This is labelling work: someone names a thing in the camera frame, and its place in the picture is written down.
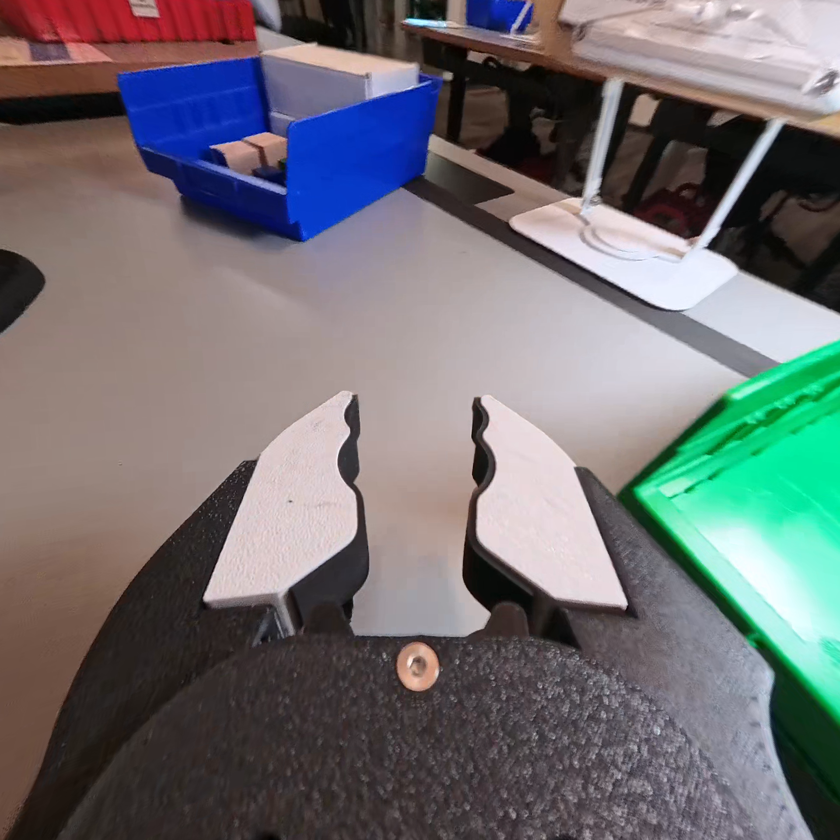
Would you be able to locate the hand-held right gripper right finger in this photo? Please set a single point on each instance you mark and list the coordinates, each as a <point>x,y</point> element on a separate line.
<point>541,518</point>

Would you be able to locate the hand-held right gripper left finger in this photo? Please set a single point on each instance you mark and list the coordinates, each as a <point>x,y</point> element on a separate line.
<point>289,518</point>

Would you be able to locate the green plastic bin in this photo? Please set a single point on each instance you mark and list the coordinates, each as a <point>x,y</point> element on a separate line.
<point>754,525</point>

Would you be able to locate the wooden cube with blue mark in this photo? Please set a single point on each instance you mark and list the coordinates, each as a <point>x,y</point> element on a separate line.
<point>233,157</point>

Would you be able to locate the plain wooden cube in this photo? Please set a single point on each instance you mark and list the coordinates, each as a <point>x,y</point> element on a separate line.
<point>269,145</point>

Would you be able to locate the white cardboard mailer box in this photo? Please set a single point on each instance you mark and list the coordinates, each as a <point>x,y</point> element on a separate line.
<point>281,123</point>
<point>328,72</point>

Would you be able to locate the grey desk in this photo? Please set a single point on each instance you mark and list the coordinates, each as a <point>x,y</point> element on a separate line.
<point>197,328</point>

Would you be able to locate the wooden board document stand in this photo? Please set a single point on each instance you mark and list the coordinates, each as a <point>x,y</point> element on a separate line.
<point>656,262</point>

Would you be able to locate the red backpack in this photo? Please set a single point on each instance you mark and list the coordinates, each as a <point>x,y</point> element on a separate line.
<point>676,210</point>

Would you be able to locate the black chair armrest pad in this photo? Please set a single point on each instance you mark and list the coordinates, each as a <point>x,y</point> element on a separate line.
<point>16,289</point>

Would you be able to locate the wooden table under crate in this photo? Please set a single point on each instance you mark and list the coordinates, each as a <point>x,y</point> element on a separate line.
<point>131,72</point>

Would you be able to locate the small blue plastic bin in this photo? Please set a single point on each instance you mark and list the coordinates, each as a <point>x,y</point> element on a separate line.
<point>492,13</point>

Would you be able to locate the red plastic crate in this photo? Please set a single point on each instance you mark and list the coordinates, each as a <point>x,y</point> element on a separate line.
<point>164,19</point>

